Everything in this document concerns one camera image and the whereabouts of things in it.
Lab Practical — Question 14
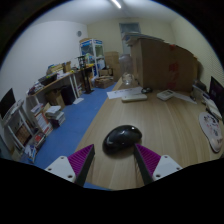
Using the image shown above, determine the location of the black stand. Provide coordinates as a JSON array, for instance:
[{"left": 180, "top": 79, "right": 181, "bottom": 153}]
[{"left": 77, "top": 54, "right": 95, "bottom": 94}]

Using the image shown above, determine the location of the black monitor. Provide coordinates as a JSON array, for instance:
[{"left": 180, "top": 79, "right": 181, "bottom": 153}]
[
  {"left": 208, "top": 75, "right": 224, "bottom": 108},
  {"left": 0, "top": 87, "right": 17, "bottom": 120}
]

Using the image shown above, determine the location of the small black round object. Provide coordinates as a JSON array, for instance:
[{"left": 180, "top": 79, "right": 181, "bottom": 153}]
[{"left": 140, "top": 86, "right": 154, "bottom": 94}]

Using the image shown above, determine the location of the grey paper pile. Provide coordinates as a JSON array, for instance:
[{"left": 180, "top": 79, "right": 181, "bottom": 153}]
[{"left": 121, "top": 32, "right": 164, "bottom": 46}]

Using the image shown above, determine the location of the open cardboard box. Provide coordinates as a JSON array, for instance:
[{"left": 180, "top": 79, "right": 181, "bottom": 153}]
[{"left": 94, "top": 75, "right": 115, "bottom": 89}]

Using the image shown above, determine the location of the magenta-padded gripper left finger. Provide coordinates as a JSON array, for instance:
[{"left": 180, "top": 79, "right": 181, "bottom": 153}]
[{"left": 44, "top": 143, "right": 96, "bottom": 188}]

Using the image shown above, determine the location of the white paper sheet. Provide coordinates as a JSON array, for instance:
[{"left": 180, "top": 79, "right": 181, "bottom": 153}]
[{"left": 106, "top": 87, "right": 144, "bottom": 100}]

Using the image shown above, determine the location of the tall cardboard box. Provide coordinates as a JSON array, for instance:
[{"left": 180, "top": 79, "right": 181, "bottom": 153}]
[{"left": 104, "top": 50, "right": 121, "bottom": 81}]

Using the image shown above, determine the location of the white calculator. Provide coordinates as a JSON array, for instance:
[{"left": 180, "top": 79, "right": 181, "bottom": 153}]
[{"left": 156, "top": 89, "right": 175, "bottom": 102}]

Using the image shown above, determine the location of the white cluttered desk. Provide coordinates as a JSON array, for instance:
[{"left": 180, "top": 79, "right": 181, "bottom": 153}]
[{"left": 26, "top": 64, "right": 96, "bottom": 101}]

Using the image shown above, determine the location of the black computer tower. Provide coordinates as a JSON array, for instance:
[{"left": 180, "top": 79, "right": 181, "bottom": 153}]
[{"left": 60, "top": 84, "right": 77, "bottom": 106}]

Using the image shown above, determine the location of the clear glass jar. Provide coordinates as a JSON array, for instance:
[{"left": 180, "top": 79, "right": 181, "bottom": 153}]
[{"left": 121, "top": 72, "right": 135, "bottom": 86}]

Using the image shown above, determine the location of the white keyboard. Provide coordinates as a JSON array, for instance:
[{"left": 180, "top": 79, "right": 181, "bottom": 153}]
[{"left": 120, "top": 93, "right": 148, "bottom": 103}]

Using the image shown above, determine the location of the white printed mouse pad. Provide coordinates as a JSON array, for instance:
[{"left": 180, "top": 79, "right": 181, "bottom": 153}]
[{"left": 198, "top": 111, "right": 224, "bottom": 154}]

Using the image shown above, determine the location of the large brown cardboard box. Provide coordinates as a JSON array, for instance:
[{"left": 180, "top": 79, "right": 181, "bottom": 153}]
[{"left": 128, "top": 37, "right": 198, "bottom": 94}]

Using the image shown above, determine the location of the grey door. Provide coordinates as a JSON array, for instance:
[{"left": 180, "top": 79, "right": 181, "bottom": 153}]
[{"left": 118, "top": 22, "right": 142, "bottom": 56}]

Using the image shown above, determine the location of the stack of books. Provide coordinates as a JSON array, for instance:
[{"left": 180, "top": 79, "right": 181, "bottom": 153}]
[{"left": 44, "top": 105, "right": 67, "bottom": 128}]

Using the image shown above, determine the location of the white rack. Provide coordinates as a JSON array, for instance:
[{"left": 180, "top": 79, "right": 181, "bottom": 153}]
[{"left": 0, "top": 99, "right": 38, "bottom": 152}]

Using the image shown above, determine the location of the black computer mouse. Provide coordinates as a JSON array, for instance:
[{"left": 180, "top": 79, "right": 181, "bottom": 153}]
[{"left": 102, "top": 124, "right": 143, "bottom": 155}]

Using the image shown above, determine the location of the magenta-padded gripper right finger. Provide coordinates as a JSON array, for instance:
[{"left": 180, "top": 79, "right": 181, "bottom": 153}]
[{"left": 133, "top": 143, "right": 184, "bottom": 186}]

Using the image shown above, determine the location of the ceiling tube light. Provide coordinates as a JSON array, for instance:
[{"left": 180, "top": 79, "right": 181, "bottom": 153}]
[{"left": 110, "top": 0, "right": 123, "bottom": 10}]

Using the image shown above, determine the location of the white blue shelf unit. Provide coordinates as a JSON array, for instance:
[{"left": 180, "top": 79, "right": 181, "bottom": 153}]
[{"left": 79, "top": 38, "right": 105, "bottom": 78}]

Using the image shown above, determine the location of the small cardboard box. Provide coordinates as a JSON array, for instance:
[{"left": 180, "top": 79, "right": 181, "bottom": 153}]
[{"left": 45, "top": 89, "right": 66, "bottom": 109}]

